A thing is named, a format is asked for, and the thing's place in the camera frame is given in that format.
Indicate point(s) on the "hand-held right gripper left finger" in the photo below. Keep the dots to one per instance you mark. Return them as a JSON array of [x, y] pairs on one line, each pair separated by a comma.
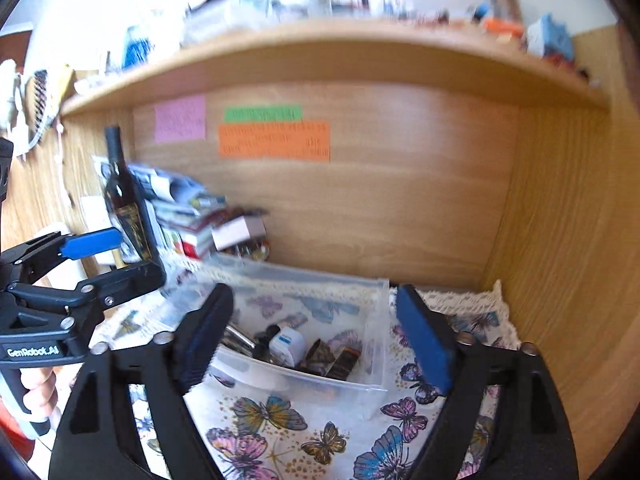
[[200, 340]]

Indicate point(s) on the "clear plastic storage box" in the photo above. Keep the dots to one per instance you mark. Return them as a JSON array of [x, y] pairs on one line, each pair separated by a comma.
[[372, 360]]

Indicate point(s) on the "orange marker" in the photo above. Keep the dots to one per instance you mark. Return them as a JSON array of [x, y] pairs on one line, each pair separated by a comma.
[[502, 26]]

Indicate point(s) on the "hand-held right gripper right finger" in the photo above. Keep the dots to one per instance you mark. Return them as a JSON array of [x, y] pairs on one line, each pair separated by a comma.
[[425, 340]]

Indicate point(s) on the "person's left hand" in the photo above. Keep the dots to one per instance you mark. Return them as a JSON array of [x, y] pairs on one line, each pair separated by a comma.
[[42, 390]]

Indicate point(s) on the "black and white beaded band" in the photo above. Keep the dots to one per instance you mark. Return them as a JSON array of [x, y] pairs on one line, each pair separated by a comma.
[[40, 107]]

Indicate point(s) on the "wooden shelf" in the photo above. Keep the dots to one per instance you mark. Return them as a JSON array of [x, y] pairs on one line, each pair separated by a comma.
[[325, 55]]

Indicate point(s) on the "butterfly print lace cloth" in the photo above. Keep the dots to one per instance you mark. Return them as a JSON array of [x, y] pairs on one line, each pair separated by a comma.
[[280, 440]]

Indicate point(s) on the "teal plastic bottle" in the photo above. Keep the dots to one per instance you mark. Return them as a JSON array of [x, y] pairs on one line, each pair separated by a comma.
[[135, 47]]

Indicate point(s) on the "white printed paper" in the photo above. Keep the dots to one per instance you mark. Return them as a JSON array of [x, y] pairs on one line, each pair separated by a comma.
[[95, 217]]

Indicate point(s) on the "dark wine bottle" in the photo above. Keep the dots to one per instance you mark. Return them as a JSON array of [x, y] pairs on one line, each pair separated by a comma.
[[122, 195]]

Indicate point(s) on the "small black clip device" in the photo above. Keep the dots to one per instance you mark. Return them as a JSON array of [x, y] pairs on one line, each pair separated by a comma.
[[265, 340]]

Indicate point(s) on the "orange sticky note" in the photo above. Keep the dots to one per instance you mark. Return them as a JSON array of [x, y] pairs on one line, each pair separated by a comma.
[[275, 142]]

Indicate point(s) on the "stack of books and papers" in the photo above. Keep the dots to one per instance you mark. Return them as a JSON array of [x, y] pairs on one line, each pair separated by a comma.
[[165, 185]]

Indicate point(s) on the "yellow hanging item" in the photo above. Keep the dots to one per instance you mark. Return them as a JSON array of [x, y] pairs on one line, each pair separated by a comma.
[[65, 80]]

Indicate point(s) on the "pink sticky note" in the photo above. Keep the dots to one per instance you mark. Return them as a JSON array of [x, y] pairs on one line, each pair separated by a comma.
[[180, 119]]

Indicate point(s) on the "blue and white box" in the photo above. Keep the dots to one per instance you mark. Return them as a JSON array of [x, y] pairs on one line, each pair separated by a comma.
[[549, 37]]

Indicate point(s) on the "white fluffy cloth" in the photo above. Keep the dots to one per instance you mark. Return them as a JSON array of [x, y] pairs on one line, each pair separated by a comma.
[[10, 90]]

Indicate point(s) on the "brown butterfly hair clip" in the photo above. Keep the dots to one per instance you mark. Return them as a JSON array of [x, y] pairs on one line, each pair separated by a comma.
[[317, 357]]

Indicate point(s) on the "small white box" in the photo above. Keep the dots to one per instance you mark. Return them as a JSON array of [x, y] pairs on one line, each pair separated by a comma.
[[237, 232]]

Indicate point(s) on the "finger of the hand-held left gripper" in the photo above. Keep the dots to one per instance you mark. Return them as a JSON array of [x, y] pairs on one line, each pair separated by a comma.
[[135, 280], [92, 242]]

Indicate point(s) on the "green sticky note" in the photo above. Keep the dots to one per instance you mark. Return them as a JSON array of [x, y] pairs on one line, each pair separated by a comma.
[[262, 113]]

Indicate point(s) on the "white charger plug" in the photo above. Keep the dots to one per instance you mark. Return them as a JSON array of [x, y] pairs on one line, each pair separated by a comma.
[[289, 346]]

